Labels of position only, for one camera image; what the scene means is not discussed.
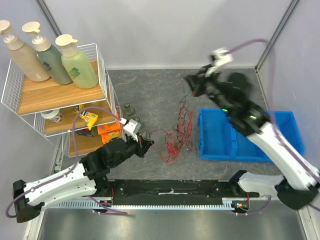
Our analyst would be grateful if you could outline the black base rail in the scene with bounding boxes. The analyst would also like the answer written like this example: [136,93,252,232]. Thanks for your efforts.
[81,178,253,206]

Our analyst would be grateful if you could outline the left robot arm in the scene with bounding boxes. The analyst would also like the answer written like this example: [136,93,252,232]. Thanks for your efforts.
[13,136,154,223]

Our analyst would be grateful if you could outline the purple cable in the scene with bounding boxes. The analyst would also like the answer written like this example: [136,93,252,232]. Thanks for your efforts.
[226,38,320,216]
[5,106,129,218]

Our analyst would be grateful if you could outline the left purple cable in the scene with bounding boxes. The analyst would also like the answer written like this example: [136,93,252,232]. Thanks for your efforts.
[5,106,129,218]

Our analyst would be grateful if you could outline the blue green box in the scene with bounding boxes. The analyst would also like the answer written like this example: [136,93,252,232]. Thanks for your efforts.
[75,126,99,137]

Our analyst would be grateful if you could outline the yellow snack bag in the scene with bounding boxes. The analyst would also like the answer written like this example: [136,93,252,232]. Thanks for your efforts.
[73,104,98,131]

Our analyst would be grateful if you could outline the white round cup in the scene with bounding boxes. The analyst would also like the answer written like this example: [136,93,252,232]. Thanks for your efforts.
[40,109,63,123]

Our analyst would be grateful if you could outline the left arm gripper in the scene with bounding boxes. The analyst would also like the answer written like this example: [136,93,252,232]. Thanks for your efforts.
[111,132,155,168]

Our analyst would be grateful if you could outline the orange snack box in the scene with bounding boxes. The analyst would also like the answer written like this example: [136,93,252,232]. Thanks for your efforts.
[97,120,121,144]

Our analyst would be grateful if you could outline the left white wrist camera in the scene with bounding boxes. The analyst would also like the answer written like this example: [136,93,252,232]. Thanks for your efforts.
[120,117,140,142]

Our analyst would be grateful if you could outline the red wire bundle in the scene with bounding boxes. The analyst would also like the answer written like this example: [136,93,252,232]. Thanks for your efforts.
[149,98,195,166]

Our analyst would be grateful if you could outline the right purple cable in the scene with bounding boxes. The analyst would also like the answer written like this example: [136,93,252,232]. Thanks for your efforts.
[226,38,320,216]

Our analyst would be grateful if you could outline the dark green pump bottle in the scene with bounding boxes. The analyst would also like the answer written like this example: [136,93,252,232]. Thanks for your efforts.
[21,21,73,85]

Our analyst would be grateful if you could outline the beige pump bottle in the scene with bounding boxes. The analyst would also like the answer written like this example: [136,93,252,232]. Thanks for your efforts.
[0,20,50,82]

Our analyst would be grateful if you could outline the white wire shelf rack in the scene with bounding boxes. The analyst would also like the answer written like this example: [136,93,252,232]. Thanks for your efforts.
[1,43,121,157]

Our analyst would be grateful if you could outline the blue plastic bin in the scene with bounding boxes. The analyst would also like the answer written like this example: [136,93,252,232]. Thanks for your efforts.
[197,107,305,163]

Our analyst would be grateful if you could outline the light green pump bottle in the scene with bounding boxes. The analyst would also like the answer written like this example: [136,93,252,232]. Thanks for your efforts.
[55,34,99,89]

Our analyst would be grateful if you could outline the green glass bottle rear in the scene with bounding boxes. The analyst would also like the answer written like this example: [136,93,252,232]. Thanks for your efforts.
[123,103,137,120]

